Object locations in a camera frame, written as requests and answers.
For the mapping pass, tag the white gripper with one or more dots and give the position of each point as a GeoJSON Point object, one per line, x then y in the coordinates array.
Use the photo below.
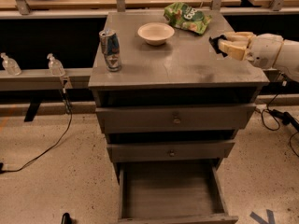
{"type": "Point", "coordinates": [265, 50]}

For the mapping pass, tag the dark rxbar blueberry bar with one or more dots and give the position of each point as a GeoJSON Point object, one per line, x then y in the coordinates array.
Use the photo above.
{"type": "Point", "coordinates": [214, 42]}

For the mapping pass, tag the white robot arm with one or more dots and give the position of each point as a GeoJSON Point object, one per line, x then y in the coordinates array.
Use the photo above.
{"type": "Point", "coordinates": [287, 61]}

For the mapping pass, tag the grey top drawer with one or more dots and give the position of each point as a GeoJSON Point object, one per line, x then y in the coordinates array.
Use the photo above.
{"type": "Point", "coordinates": [174, 118]}

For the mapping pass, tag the grey wooden drawer cabinet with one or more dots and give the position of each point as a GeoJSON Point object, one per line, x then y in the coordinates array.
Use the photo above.
{"type": "Point", "coordinates": [185, 70]}

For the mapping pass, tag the grey middle drawer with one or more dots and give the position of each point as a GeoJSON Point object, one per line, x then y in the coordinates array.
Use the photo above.
{"type": "Point", "coordinates": [170, 151]}

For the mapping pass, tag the grey open bottom drawer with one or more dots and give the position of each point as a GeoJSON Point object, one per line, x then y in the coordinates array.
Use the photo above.
{"type": "Point", "coordinates": [172, 192]}

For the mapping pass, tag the green chip bag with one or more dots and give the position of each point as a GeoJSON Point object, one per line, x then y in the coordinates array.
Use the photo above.
{"type": "Point", "coordinates": [182, 16]}

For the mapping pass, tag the white bowl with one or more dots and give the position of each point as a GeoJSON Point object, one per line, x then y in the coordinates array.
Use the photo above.
{"type": "Point", "coordinates": [155, 33]}

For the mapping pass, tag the crushed blue soda can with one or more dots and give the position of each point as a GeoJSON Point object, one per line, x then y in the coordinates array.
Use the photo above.
{"type": "Point", "coordinates": [110, 48]}

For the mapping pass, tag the clear pump bottle near cabinet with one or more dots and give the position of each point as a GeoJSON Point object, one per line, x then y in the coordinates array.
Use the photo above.
{"type": "Point", "coordinates": [55, 66]}

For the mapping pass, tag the clear pump bottle far left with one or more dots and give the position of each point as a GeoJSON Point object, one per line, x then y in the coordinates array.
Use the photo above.
{"type": "Point", "coordinates": [10, 65]}

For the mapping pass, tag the black object bottom edge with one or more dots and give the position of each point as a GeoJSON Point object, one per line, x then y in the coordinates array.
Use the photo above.
{"type": "Point", "coordinates": [66, 219]}

